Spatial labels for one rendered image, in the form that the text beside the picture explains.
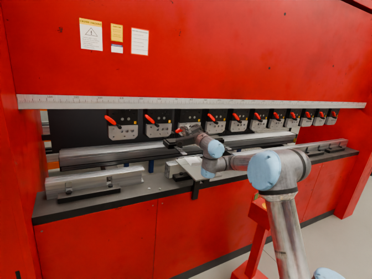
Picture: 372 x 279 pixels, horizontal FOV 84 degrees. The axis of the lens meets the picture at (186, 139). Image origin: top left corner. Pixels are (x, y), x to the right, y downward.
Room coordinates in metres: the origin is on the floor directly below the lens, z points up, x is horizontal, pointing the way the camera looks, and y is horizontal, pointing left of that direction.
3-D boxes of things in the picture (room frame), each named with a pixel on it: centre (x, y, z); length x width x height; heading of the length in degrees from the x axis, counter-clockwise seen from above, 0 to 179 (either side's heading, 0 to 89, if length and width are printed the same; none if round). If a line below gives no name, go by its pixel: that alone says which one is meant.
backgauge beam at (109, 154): (1.75, -0.21, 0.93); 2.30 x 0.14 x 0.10; 120
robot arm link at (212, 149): (0.92, -0.13, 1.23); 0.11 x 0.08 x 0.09; 30
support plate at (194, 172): (1.15, -0.09, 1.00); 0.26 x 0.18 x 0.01; 30
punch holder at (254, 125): (1.57, -0.52, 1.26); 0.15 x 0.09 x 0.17; 120
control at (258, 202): (1.18, -0.60, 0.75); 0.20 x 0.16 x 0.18; 131
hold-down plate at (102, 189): (0.93, 0.47, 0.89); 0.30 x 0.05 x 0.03; 120
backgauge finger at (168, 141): (1.43, 0.06, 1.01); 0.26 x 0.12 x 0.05; 30
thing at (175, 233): (1.57, -0.60, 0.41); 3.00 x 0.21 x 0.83; 120
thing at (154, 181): (1.57, -0.60, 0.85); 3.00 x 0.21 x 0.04; 120
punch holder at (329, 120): (2.07, -1.38, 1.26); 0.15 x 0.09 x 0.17; 120
